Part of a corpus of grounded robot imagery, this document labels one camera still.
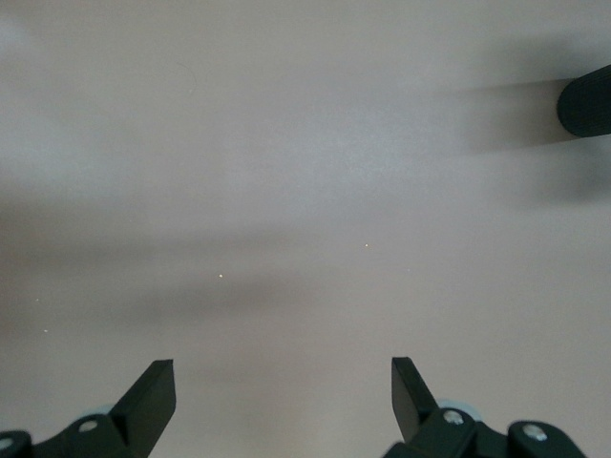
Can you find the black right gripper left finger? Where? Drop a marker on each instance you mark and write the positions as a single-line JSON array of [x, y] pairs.
[[143, 410]]

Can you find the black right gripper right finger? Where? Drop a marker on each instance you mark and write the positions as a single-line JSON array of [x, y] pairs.
[[415, 410]]

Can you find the brown table cover cloth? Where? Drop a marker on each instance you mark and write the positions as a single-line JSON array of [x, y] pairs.
[[238, 167]]

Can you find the black ribbed cylinder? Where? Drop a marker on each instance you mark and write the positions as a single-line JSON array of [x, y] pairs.
[[587, 102]]

